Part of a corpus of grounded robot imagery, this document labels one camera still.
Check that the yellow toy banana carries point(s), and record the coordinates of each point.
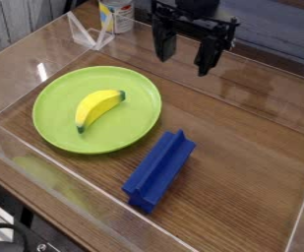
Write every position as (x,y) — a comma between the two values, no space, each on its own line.
(94,105)

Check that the blue plastic block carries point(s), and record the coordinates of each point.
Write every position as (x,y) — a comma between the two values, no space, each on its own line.
(153,176)

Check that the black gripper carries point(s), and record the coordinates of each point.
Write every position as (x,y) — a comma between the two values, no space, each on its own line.
(200,17)

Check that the green round plate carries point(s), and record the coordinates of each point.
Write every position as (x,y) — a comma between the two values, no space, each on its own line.
(121,126)

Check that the clear acrylic corner bracket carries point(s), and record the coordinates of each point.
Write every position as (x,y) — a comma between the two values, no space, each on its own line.
(92,38)

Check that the clear acrylic enclosure wall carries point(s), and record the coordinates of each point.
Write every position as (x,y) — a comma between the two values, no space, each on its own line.
(77,190)

